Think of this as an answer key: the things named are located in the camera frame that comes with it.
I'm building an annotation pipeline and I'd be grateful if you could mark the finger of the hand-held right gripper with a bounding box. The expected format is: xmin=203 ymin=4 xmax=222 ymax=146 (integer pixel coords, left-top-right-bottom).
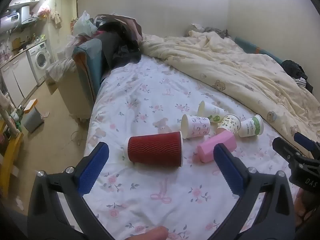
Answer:
xmin=293 ymin=132 xmax=320 ymax=159
xmin=272 ymin=137 xmax=304 ymax=167

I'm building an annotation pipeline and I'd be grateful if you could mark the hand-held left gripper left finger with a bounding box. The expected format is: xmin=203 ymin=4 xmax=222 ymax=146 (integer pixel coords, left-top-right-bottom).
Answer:
xmin=27 ymin=142 xmax=113 ymax=240

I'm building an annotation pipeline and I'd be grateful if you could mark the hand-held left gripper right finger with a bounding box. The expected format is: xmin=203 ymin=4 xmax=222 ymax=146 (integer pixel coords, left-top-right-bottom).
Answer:
xmin=207 ymin=143 xmax=296 ymax=240

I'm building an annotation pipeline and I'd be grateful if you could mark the red corrugated paper cup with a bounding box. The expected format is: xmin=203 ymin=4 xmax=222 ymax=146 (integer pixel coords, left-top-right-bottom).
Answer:
xmin=124 ymin=131 xmax=184 ymax=168

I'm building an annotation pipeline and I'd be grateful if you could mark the white cup with green label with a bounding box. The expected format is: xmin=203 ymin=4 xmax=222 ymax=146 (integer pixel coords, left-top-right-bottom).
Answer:
xmin=237 ymin=114 xmax=264 ymax=138

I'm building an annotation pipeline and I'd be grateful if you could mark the cream cup with green pattern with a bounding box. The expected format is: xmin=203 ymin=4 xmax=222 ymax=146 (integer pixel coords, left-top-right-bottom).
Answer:
xmin=216 ymin=114 xmax=241 ymax=136

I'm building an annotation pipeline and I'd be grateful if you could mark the white cup with pink print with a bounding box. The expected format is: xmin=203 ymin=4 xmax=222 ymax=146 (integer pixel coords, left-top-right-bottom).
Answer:
xmin=180 ymin=114 xmax=211 ymax=140

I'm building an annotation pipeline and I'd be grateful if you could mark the white cup with green print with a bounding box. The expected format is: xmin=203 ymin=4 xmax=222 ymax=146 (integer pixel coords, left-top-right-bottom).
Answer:
xmin=197 ymin=101 xmax=225 ymax=123

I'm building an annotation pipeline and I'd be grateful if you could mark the person's right hand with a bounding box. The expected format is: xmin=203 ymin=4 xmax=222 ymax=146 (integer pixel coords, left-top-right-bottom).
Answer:
xmin=294 ymin=189 xmax=317 ymax=231

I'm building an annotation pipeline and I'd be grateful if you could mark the person's left hand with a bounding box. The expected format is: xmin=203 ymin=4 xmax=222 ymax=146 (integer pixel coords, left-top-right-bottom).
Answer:
xmin=124 ymin=226 xmax=168 ymax=240

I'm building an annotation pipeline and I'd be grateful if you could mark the pink block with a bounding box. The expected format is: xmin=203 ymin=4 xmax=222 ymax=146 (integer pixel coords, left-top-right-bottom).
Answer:
xmin=197 ymin=130 xmax=237 ymax=163

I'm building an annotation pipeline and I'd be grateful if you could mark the striped cloth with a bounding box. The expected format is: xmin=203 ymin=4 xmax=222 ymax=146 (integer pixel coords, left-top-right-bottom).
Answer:
xmin=294 ymin=76 xmax=307 ymax=88

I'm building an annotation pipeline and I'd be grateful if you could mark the black clothing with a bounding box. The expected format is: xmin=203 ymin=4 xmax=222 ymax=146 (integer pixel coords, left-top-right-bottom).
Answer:
xmin=281 ymin=60 xmax=314 ymax=93

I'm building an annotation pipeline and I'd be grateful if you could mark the grey waste bin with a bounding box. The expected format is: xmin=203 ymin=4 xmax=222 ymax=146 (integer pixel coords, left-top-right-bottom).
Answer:
xmin=23 ymin=106 xmax=45 ymax=133

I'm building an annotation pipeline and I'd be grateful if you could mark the yellow stool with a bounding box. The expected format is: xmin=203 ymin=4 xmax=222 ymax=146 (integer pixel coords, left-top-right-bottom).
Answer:
xmin=0 ymin=122 xmax=24 ymax=198

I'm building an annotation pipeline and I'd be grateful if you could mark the orange box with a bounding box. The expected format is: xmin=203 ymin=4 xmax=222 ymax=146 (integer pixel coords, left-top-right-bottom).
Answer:
xmin=23 ymin=99 xmax=38 ymax=113

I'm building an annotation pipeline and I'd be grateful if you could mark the floral bed sheet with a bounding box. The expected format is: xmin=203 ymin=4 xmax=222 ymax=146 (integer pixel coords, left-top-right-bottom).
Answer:
xmin=84 ymin=55 xmax=300 ymax=240

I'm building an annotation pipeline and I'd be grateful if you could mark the teal pillow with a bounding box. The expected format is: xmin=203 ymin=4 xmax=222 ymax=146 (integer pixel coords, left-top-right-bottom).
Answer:
xmin=234 ymin=36 xmax=284 ymax=64

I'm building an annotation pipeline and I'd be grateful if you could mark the cream bear-print quilt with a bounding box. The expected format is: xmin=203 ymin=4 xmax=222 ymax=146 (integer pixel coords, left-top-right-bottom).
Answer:
xmin=141 ymin=30 xmax=320 ymax=158

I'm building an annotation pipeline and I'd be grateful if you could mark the patterned cloth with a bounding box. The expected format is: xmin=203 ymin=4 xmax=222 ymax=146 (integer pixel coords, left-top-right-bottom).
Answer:
xmin=46 ymin=57 xmax=77 ymax=82

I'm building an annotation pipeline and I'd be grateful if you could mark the teal cushion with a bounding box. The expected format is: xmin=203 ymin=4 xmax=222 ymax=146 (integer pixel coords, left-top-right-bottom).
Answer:
xmin=72 ymin=39 xmax=104 ymax=101

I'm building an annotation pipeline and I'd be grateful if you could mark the white kitchen cabinet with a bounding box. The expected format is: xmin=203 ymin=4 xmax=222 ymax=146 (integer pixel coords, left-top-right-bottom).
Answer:
xmin=0 ymin=51 xmax=38 ymax=106

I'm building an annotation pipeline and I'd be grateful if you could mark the white washing machine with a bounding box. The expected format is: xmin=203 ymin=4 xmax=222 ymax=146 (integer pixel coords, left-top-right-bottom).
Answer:
xmin=26 ymin=41 xmax=54 ymax=86

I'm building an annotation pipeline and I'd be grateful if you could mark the pile of dark clothes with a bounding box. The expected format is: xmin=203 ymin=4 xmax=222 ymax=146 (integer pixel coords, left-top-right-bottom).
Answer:
xmin=94 ymin=14 xmax=144 ymax=71

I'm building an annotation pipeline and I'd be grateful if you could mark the grey crumpled cloth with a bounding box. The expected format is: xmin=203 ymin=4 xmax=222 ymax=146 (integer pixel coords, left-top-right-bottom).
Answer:
xmin=186 ymin=23 xmax=234 ymax=39

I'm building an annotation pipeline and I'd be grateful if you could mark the white plastic bag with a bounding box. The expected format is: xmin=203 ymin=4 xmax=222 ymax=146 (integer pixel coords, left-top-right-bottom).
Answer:
xmin=72 ymin=10 xmax=97 ymax=36

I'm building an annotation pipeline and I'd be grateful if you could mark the hanging towel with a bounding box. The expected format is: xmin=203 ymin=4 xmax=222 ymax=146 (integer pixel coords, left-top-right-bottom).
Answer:
xmin=51 ymin=11 xmax=62 ymax=29

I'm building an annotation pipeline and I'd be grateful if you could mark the range hood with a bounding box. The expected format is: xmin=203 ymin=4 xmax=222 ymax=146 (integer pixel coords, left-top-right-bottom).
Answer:
xmin=21 ymin=16 xmax=39 ymax=26

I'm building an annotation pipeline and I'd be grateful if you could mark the pink hanging bundle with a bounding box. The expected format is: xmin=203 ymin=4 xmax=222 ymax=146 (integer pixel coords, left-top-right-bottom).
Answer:
xmin=37 ymin=4 xmax=51 ymax=19

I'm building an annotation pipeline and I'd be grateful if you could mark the white water heater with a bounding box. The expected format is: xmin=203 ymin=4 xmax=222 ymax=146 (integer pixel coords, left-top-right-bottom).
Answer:
xmin=0 ymin=5 xmax=32 ymax=30

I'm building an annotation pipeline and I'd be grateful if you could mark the white wall cabinet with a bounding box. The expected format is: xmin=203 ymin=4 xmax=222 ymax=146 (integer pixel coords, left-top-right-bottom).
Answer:
xmin=9 ymin=0 xmax=41 ymax=8

